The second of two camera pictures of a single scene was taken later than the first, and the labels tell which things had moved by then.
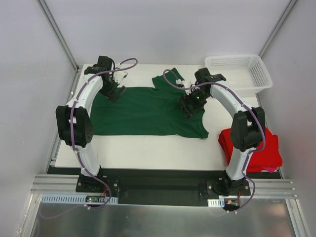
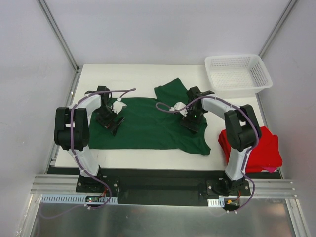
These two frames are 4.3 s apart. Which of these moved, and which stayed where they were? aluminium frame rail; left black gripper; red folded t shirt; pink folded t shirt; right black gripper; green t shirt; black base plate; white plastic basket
Moved: right black gripper; green t shirt; left black gripper
Stayed: black base plate; pink folded t shirt; aluminium frame rail; white plastic basket; red folded t shirt
